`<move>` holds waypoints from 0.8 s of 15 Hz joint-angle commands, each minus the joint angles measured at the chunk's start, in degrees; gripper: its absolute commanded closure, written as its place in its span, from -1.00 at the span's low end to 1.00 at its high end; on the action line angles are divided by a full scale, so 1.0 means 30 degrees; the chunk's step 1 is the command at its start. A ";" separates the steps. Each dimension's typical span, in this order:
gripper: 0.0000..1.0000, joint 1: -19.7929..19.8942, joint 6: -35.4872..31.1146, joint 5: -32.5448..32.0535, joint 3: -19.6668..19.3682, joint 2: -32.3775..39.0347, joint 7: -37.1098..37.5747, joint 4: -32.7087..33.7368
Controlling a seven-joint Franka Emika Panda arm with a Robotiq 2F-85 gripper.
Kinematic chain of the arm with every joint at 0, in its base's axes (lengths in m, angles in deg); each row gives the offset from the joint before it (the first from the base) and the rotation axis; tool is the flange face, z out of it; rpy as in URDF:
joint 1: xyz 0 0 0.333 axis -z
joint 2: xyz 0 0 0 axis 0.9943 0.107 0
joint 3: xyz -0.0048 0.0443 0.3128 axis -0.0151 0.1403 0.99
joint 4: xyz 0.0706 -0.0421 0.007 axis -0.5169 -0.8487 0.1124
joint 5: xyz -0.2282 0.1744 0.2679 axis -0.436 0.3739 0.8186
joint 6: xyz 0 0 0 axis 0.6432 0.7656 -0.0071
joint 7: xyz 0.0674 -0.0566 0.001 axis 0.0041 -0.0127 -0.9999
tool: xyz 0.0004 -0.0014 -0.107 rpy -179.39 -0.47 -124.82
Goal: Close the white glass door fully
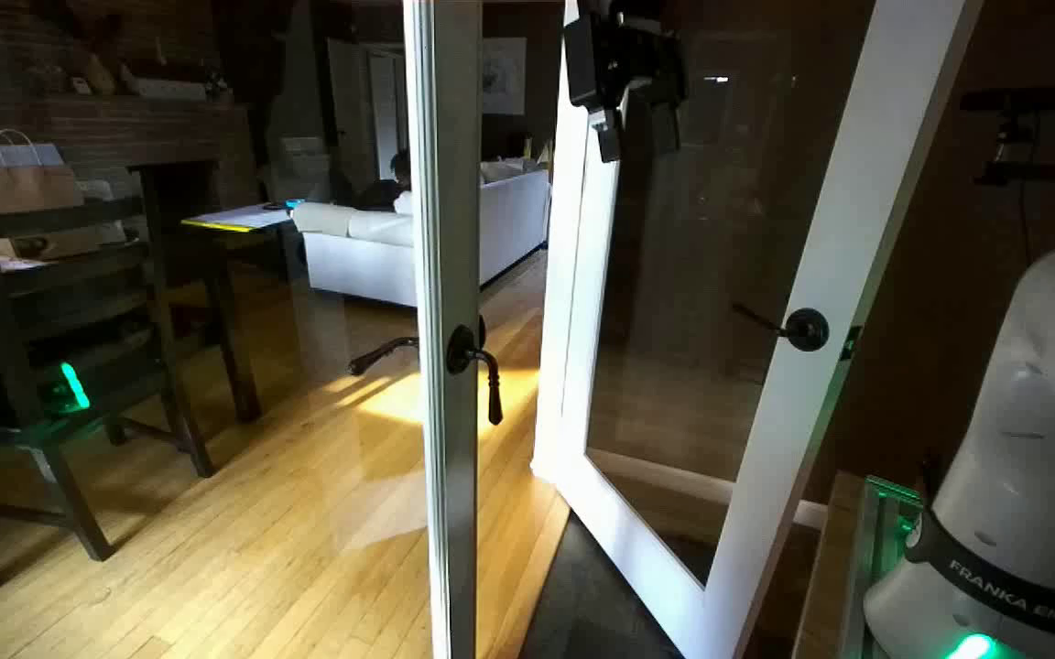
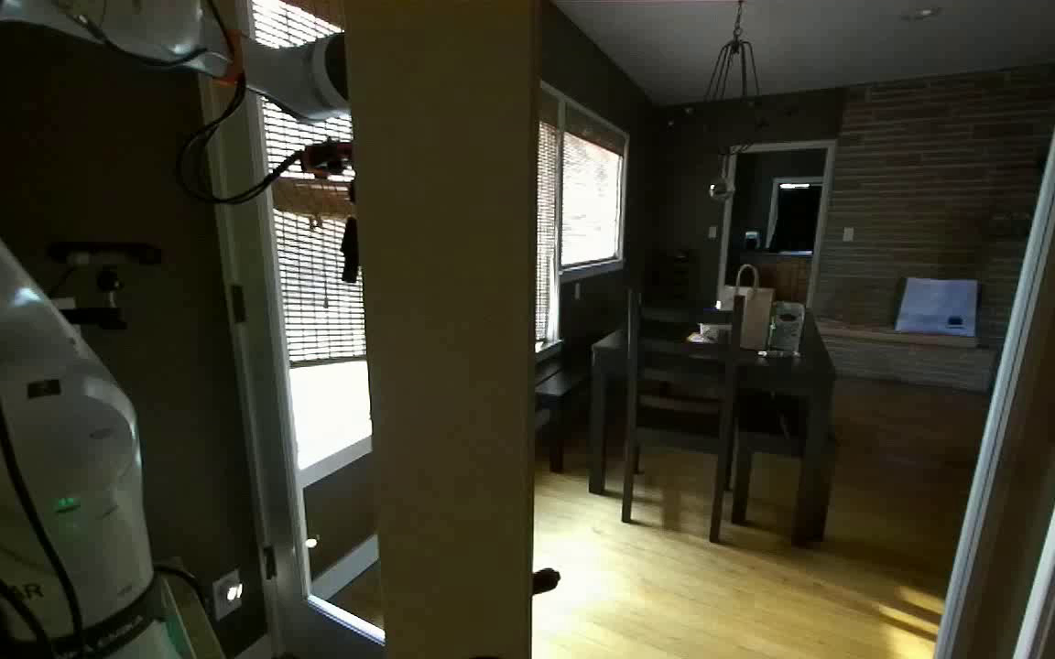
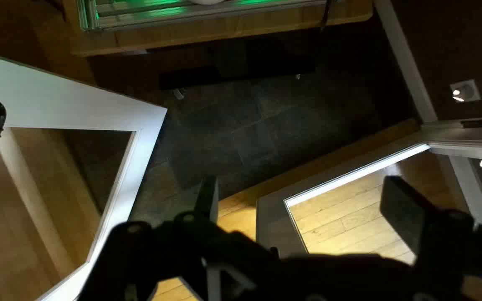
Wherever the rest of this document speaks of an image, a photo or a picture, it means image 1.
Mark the white paper bag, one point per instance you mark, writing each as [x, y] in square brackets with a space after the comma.
[14, 156]

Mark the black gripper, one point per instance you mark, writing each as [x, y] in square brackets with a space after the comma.
[623, 50]

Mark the dark wooden table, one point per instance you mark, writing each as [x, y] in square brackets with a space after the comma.
[232, 353]

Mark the white glass door fixed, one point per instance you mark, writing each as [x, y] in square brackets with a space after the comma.
[449, 184]

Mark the dark rounded object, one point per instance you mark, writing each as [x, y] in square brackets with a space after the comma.
[381, 186]

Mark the white sofa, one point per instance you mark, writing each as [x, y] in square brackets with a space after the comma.
[356, 261]

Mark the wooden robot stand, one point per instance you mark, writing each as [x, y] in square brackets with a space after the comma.
[829, 588]

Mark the dark floor mat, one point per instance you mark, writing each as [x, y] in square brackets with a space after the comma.
[587, 609]

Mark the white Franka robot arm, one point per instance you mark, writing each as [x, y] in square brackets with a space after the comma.
[1043, 425]

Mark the white tray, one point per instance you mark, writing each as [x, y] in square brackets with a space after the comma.
[168, 87]

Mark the white panel door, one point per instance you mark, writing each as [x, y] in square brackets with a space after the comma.
[366, 111]

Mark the brown paper bag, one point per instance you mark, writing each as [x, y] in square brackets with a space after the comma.
[25, 186]

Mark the white glass door swinging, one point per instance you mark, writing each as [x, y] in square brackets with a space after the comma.
[790, 403]

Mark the framed wall picture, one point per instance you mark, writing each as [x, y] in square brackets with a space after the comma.
[502, 74]

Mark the brick fireplace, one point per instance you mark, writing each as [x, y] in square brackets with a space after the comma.
[148, 128]

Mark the dark wooden chair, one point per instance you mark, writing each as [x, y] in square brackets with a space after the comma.
[74, 225]

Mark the yellow and blue papers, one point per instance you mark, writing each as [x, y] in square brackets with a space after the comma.
[240, 218]

